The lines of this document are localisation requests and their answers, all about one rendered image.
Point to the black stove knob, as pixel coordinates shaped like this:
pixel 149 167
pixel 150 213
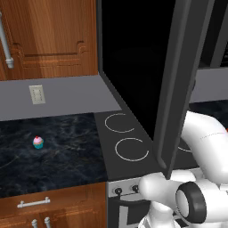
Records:
pixel 135 188
pixel 118 191

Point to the brown wooden wall cupboard door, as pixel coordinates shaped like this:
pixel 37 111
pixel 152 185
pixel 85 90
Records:
pixel 53 32

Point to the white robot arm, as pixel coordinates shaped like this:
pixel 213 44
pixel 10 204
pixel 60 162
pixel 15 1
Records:
pixel 207 154

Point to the beige wall socket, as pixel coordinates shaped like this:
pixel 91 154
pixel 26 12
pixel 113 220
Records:
pixel 37 94

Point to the dark grey microwave door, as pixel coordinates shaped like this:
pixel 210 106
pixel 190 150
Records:
pixel 178 89

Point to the black stove with hob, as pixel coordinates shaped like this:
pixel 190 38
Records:
pixel 109 142

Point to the pink and teal cupcake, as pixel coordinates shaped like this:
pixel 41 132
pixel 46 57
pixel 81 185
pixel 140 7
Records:
pixel 38 143

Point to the black microwave oven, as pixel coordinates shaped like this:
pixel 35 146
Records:
pixel 133 59

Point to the brown wooden drawer front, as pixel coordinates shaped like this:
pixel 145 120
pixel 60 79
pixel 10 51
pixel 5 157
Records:
pixel 74 199

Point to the brown wooden base cupboard door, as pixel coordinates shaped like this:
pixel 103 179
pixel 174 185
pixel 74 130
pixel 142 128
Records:
pixel 14 222
pixel 77 219

